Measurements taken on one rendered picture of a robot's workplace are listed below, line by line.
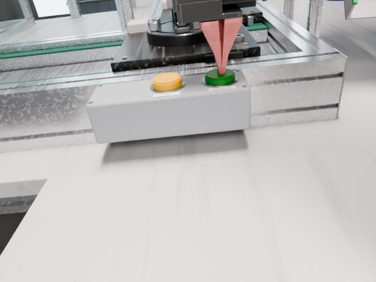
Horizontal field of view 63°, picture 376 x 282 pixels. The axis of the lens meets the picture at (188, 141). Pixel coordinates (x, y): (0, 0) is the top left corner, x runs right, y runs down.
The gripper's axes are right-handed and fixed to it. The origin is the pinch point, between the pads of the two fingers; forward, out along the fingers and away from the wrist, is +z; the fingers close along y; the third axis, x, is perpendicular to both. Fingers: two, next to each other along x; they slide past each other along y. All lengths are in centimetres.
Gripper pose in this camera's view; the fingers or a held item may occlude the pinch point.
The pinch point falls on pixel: (221, 66)
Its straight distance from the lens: 41.1
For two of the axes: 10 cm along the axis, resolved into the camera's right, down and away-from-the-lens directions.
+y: -9.9, 1.0, 0.4
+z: 1.1, 8.4, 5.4
